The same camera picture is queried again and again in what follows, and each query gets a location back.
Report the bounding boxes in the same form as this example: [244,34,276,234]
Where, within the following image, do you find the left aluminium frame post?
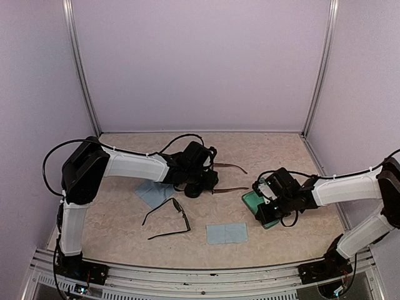
[62,0,103,137]

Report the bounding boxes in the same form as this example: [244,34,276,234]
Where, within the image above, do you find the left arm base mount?
[55,246,109,286]

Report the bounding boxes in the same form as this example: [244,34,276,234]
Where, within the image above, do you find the front aluminium rail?
[17,249,389,299]

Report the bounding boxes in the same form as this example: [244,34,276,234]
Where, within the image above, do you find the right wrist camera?
[252,167,297,204]

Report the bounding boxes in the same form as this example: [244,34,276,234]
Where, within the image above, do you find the grey green glasses case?
[241,177,279,229]

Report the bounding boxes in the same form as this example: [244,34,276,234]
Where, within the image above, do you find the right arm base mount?
[298,234,353,284]

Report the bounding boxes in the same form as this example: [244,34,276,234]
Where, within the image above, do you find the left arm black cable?
[42,133,207,197]

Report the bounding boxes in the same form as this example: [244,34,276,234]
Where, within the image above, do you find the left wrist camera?
[184,141,217,170]

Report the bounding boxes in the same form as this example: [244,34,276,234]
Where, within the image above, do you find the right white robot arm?
[252,157,399,278]

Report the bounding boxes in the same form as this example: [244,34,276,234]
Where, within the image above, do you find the aluminium frame post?
[301,0,339,139]
[62,0,103,137]

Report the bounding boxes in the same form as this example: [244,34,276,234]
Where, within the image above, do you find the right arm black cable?
[259,148,400,228]

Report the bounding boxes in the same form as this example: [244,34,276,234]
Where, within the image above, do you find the brown frame sunglasses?
[211,162,249,194]

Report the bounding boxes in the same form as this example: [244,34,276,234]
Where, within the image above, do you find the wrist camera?
[184,141,217,170]
[252,167,297,204]

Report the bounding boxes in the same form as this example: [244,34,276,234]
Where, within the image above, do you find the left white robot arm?
[59,136,218,278]

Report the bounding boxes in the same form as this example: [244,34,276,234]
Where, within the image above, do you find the black frame glasses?
[141,197,191,241]

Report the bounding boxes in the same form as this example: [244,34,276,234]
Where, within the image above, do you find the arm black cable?
[42,133,207,197]
[259,148,400,228]

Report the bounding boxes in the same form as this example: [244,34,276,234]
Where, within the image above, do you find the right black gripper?
[255,193,294,226]

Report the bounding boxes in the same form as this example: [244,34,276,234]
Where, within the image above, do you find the right aluminium frame post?
[301,0,339,139]

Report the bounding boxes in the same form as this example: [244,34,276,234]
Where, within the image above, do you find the light blue cleaning cloth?
[206,222,248,245]

